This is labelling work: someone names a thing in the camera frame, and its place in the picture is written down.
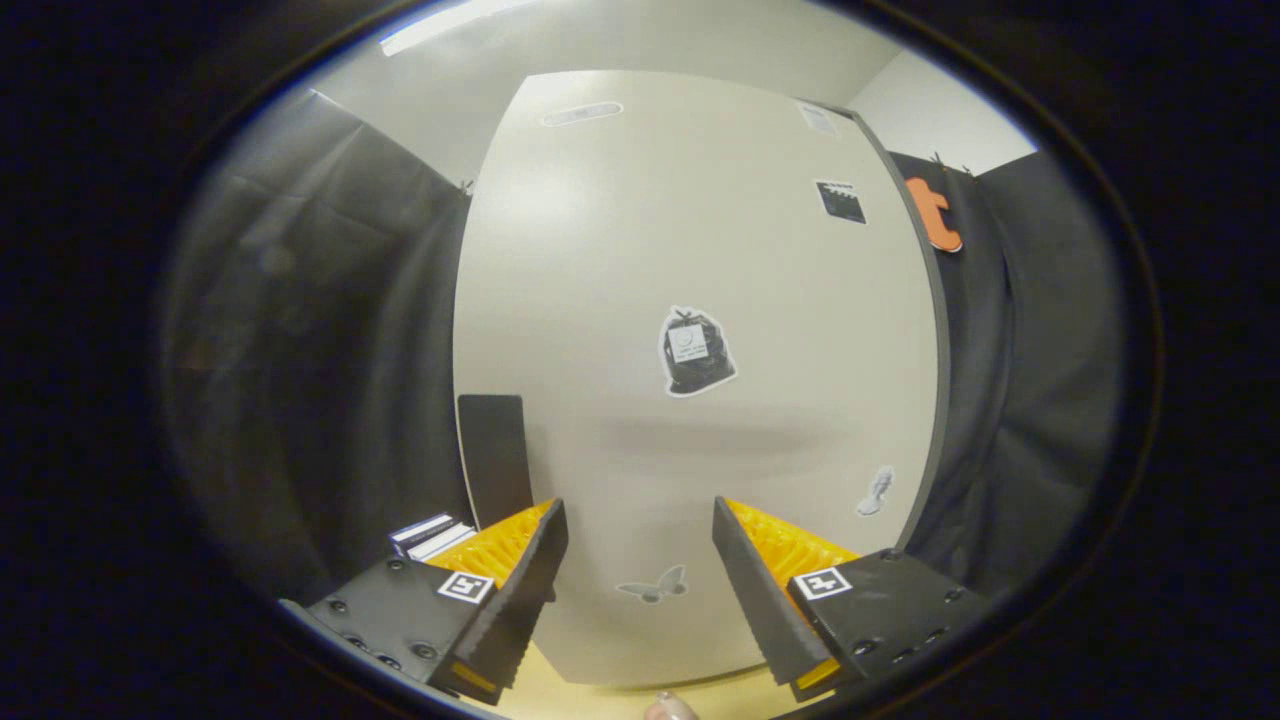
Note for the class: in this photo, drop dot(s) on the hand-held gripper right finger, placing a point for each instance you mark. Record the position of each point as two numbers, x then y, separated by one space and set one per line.
755 600

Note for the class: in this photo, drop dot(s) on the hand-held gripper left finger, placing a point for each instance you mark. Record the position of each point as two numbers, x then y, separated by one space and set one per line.
520 600

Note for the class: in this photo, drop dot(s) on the grey shoe cabinet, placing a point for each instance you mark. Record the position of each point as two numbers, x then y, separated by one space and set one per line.
942 350

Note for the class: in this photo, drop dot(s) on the white shoe cabinet door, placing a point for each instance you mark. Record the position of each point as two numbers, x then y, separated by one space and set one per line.
620 250

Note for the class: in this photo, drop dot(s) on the grey cover book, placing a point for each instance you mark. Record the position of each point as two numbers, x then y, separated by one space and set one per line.
440 545

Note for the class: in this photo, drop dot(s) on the blue spine book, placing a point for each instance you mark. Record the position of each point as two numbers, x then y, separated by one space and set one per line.
422 528

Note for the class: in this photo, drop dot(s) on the black backdrop cloth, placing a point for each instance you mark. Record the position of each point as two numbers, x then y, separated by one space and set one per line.
320 380

